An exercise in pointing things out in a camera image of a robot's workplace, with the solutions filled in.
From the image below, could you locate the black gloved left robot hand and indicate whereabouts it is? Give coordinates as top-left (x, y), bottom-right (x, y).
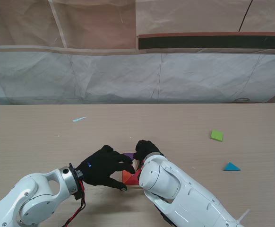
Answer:
top-left (75, 144), bottom-right (136, 192)

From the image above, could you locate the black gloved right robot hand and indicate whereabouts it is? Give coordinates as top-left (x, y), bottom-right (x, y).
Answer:
top-left (133, 140), bottom-right (164, 164)

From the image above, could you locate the orange tangram parallelogram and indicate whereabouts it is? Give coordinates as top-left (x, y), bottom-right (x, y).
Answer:
top-left (122, 170), bottom-right (140, 186)

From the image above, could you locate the square wooden tangram tray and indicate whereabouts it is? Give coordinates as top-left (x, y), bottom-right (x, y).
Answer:
top-left (117, 151), bottom-right (144, 190)

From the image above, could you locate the green tangram square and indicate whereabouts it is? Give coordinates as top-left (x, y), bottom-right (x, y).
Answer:
top-left (209, 130), bottom-right (224, 142)

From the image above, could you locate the blue small tangram triangle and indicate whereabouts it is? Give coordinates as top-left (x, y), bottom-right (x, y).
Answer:
top-left (223, 162), bottom-right (241, 172)

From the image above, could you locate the marble print backdrop sheet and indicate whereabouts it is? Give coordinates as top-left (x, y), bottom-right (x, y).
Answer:
top-left (0, 46), bottom-right (275, 106)

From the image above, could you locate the black strip with red edge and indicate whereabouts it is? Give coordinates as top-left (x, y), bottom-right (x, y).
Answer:
top-left (137, 32), bottom-right (275, 54)

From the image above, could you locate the beige paper backdrop sheet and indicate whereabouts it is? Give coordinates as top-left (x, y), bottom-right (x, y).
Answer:
top-left (0, 0), bottom-right (275, 56)

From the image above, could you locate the red black left hand cable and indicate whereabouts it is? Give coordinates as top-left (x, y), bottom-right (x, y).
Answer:
top-left (63, 181), bottom-right (86, 227)

